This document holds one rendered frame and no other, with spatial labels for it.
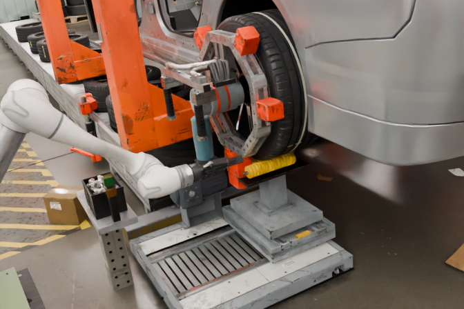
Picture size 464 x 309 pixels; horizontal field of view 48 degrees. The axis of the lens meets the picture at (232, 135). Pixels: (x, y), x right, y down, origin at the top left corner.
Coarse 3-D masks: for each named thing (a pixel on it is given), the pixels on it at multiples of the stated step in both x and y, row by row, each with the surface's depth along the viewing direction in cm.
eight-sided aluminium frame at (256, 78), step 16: (208, 32) 228; (224, 32) 223; (208, 48) 234; (240, 64) 208; (256, 64) 207; (208, 80) 252; (256, 80) 203; (256, 96) 205; (256, 112) 207; (224, 128) 250; (256, 128) 210; (224, 144) 244; (240, 144) 238; (256, 144) 224
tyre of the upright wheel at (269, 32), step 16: (240, 16) 221; (256, 16) 219; (272, 16) 220; (272, 32) 210; (288, 32) 213; (272, 48) 205; (288, 48) 208; (272, 64) 203; (288, 64) 205; (272, 80) 206; (288, 80) 205; (272, 96) 209; (288, 96) 205; (224, 112) 256; (288, 112) 207; (304, 112) 211; (272, 128) 216; (288, 128) 211; (272, 144) 220; (288, 144) 220; (304, 144) 229
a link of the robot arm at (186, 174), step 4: (184, 164) 205; (176, 168) 202; (180, 168) 202; (184, 168) 203; (188, 168) 203; (180, 172) 201; (184, 172) 202; (188, 172) 202; (192, 172) 204; (180, 176) 201; (184, 176) 201; (188, 176) 202; (192, 176) 203; (184, 180) 201; (188, 180) 202; (192, 180) 203; (184, 184) 202; (188, 184) 204; (192, 184) 206; (180, 188) 204
